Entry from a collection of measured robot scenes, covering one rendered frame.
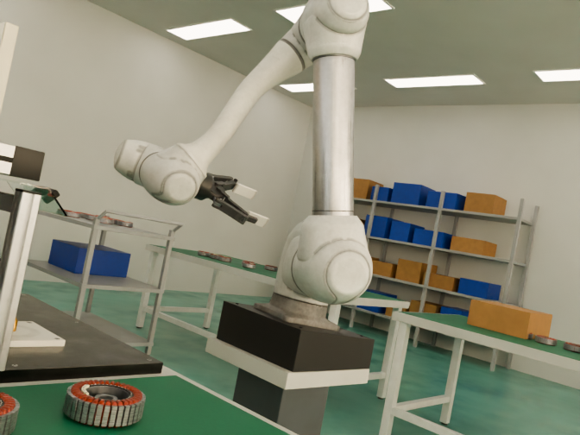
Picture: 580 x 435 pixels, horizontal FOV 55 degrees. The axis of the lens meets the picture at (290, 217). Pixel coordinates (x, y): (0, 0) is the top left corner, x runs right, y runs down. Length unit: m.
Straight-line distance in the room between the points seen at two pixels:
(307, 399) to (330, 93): 0.78
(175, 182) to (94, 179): 6.06
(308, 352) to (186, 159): 0.54
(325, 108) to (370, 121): 7.64
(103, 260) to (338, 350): 2.82
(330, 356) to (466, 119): 6.91
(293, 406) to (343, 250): 0.47
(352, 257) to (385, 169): 7.37
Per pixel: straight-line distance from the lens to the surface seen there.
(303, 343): 1.37
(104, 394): 0.92
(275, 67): 1.51
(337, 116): 1.34
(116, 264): 4.15
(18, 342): 1.15
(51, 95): 7.04
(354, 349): 1.53
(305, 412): 1.56
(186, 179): 1.23
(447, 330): 3.25
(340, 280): 1.25
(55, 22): 7.16
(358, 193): 8.12
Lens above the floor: 1.06
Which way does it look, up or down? 2 degrees up
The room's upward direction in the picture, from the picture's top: 11 degrees clockwise
